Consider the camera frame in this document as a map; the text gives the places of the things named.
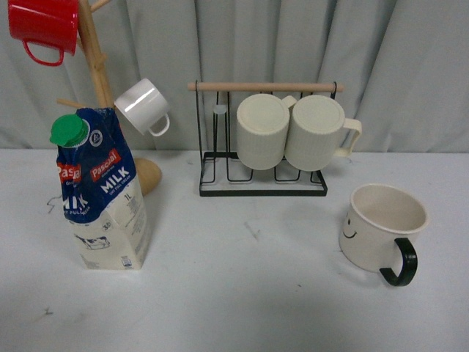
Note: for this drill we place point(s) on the blue white milk carton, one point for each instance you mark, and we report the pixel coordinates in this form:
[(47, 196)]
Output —
[(101, 193)]

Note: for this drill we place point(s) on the cream smiley mug black handle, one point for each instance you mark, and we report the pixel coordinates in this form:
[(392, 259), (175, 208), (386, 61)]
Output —
[(379, 230)]

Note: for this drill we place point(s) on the cream ribbed mug left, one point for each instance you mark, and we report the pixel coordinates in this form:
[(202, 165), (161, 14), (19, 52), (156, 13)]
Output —
[(262, 127)]

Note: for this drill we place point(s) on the cream ribbed mug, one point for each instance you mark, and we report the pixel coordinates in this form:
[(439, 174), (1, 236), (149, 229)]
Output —
[(318, 131), (262, 127)]

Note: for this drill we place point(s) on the wooden mug tree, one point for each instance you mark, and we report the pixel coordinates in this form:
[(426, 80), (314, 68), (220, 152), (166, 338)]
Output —
[(148, 172)]

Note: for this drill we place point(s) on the cream ribbed mug right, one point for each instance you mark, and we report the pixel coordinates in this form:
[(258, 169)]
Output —
[(318, 131)]

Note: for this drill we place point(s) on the white glossy mug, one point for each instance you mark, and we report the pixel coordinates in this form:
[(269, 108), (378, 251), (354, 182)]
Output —
[(145, 108)]

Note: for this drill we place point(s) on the grey curtain backdrop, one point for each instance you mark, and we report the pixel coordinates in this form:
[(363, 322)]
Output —
[(403, 64)]

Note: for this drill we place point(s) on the red mug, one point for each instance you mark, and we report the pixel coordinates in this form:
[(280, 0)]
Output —
[(47, 23)]

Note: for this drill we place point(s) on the black wire cup rack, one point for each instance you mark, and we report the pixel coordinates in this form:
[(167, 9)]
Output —
[(221, 172)]

